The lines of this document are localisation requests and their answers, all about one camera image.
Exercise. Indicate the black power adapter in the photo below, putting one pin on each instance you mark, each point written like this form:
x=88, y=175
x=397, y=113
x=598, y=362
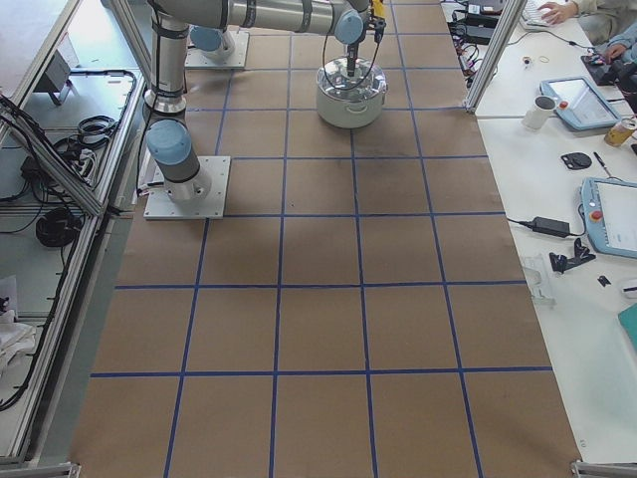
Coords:
x=551, y=227

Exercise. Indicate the far teach pendant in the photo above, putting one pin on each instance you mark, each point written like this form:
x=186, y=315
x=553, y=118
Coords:
x=585, y=107

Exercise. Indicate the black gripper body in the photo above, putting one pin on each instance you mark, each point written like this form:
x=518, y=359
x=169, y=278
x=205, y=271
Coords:
x=352, y=53

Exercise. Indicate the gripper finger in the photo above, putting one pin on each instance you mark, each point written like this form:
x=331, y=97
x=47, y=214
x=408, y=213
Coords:
x=351, y=58

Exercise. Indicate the mint green electric pot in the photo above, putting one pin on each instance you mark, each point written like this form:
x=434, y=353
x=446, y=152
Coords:
x=349, y=115

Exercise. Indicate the white mug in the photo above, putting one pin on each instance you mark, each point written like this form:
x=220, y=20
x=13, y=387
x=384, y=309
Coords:
x=540, y=110

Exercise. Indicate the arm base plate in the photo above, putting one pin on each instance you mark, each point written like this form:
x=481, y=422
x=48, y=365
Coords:
x=195, y=60
x=201, y=197

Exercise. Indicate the yellow corn cob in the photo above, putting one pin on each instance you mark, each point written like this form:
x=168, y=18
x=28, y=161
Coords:
x=378, y=8

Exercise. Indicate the black round case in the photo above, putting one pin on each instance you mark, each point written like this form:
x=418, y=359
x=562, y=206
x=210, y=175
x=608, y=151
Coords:
x=576, y=160

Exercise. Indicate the glass pot lid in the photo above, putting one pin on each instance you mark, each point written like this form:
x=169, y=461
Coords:
x=368, y=82

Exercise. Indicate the near teach pendant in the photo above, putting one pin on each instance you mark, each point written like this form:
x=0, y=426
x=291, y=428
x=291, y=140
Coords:
x=609, y=209

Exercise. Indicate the yellow drink can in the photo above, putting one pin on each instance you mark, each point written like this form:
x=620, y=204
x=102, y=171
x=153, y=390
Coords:
x=620, y=132

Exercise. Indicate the teach pendant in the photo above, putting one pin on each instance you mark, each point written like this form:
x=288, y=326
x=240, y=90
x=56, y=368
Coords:
x=585, y=107
x=609, y=209

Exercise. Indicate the person's hand on keyboard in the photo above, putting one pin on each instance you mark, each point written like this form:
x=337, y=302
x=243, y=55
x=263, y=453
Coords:
x=556, y=13

